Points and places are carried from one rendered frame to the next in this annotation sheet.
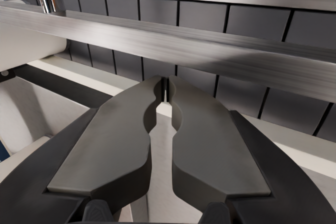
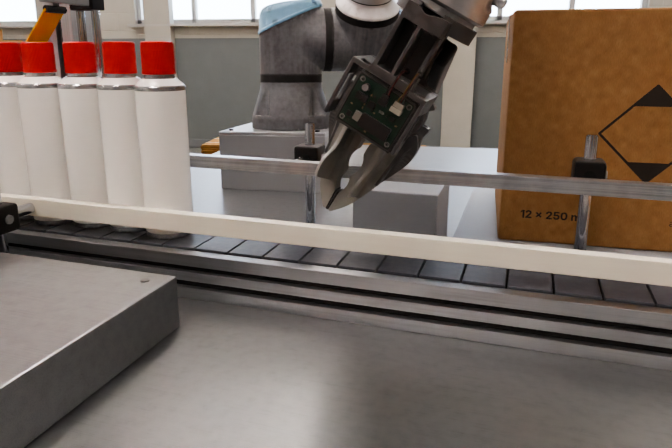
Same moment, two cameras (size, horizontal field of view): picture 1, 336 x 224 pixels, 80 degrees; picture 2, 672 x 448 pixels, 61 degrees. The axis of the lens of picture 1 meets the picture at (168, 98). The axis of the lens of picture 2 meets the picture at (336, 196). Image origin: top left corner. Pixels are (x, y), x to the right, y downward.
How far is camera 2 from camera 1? 0.60 m
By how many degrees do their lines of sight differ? 101
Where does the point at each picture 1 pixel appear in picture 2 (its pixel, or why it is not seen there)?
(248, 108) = (369, 265)
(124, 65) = (248, 248)
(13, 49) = (186, 179)
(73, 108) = (82, 269)
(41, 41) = (188, 204)
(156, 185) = not seen: outside the picture
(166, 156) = (172, 389)
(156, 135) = (177, 360)
